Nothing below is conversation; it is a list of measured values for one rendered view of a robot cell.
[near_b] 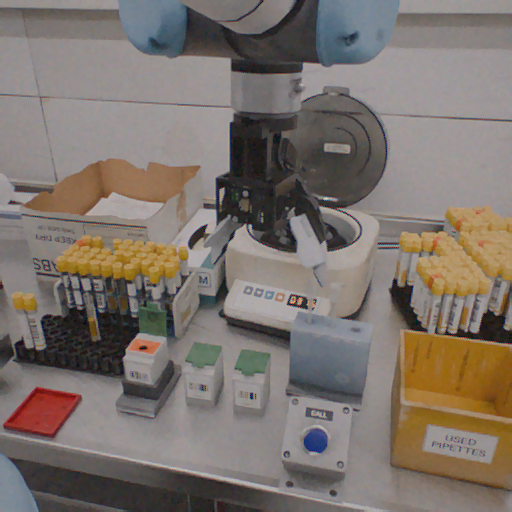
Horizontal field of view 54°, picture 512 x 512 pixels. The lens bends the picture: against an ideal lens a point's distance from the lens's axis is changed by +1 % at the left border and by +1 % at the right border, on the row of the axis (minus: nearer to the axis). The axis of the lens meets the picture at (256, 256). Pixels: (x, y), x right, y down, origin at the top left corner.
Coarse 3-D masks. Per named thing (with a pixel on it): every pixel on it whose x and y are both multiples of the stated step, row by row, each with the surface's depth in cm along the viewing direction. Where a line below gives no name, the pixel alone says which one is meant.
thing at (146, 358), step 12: (144, 336) 67; (156, 336) 67; (132, 348) 65; (144, 348) 66; (156, 348) 65; (132, 360) 64; (144, 360) 64; (156, 360) 65; (168, 360) 68; (132, 372) 65; (144, 372) 64; (156, 372) 65
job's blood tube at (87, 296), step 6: (84, 294) 72; (90, 294) 71; (84, 300) 71; (90, 300) 71; (84, 306) 72; (90, 306) 72; (90, 312) 72; (90, 318) 73; (90, 324) 73; (96, 324) 74; (90, 330) 74; (96, 330) 74; (90, 336) 74; (96, 336) 74
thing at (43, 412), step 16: (32, 400) 67; (48, 400) 67; (64, 400) 67; (80, 400) 67; (16, 416) 65; (32, 416) 65; (48, 416) 65; (64, 416) 64; (32, 432) 62; (48, 432) 62
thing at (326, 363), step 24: (312, 336) 65; (336, 336) 63; (360, 336) 63; (312, 360) 66; (336, 360) 65; (360, 360) 64; (288, 384) 69; (312, 384) 68; (336, 384) 67; (360, 384) 66; (360, 408) 65
